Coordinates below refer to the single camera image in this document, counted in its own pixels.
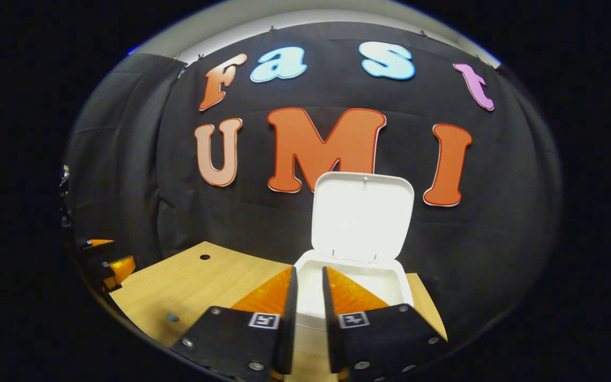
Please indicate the white desktop garbage bin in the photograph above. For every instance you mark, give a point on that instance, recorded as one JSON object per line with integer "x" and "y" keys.
{"x": 358, "y": 217}

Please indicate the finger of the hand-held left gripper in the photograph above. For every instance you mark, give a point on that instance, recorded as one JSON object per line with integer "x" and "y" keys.
{"x": 120, "y": 268}
{"x": 97, "y": 243}

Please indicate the wooden desktop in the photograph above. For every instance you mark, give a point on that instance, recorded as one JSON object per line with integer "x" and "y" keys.
{"x": 199, "y": 286}

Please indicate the black backdrop cloth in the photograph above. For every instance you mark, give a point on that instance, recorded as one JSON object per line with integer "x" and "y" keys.
{"x": 496, "y": 239}

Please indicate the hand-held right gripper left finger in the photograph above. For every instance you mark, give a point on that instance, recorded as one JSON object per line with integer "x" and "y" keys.
{"x": 236, "y": 339}

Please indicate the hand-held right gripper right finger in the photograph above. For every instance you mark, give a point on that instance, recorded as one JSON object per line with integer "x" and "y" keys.
{"x": 385, "y": 339}

